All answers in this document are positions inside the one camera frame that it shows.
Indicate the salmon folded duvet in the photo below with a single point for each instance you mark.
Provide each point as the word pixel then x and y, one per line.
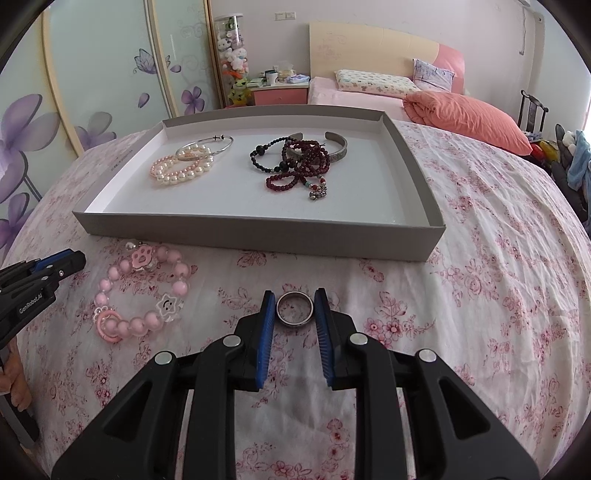
pixel 469 117

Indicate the sliding wardrobe with flowers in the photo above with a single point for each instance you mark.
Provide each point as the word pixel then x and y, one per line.
pixel 79 74

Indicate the white mug on nightstand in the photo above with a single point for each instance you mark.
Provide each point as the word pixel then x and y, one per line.
pixel 271 77

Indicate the grey shallow cardboard tray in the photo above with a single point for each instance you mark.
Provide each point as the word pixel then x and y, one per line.
pixel 299 179

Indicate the grey office chair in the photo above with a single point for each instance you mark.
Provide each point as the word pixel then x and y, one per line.
pixel 566 143

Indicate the floral white pillow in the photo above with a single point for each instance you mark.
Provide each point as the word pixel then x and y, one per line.
pixel 375 83

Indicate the pink bedside table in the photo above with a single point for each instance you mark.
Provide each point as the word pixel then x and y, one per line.
pixel 281 94

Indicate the clear tube of plush toys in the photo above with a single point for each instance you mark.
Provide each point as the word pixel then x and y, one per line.
pixel 233 64

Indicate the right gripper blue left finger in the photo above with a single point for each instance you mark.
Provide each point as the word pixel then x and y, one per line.
pixel 176 404

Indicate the pink bed mattress sheet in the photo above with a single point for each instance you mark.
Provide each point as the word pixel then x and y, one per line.
pixel 325 91

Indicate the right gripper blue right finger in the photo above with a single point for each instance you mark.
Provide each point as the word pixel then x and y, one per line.
pixel 414 411

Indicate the wall power socket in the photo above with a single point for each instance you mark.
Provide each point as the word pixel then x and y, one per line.
pixel 285 16

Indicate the dark wooden chair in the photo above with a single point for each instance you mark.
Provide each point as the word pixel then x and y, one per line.
pixel 532 113

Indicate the blue clothing on chair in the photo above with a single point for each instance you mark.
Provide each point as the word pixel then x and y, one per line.
pixel 578 175

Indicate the thin silver bangle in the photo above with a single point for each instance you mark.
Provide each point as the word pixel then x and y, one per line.
pixel 202 148

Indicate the cream and pink headboard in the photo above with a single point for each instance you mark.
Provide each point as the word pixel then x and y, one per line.
pixel 336 46

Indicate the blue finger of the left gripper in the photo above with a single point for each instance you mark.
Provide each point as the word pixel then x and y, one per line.
pixel 53 259

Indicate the floral pink bedsheet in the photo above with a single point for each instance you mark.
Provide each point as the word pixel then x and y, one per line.
pixel 504 299

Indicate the person's left hand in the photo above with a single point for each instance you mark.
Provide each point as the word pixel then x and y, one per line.
pixel 13 379

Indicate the small lilac cushion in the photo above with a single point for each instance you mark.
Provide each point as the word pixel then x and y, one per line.
pixel 429 77

